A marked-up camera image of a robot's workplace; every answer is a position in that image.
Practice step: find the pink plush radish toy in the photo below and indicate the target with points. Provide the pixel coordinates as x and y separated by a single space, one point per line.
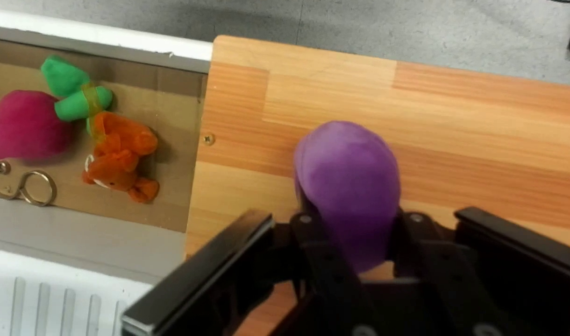
36 126

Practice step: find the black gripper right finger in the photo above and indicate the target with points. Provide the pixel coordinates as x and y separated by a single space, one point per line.
485 277

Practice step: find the wooden side counter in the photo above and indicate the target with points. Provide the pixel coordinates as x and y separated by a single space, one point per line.
460 141

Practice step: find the white toy sink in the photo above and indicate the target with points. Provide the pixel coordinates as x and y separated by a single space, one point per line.
74 257

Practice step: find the purple plush ball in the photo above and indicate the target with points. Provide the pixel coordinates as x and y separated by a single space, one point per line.
350 177

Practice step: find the orange plush toy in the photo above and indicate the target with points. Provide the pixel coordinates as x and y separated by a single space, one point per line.
118 147

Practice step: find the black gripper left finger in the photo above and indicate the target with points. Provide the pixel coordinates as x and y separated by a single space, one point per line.
219 287

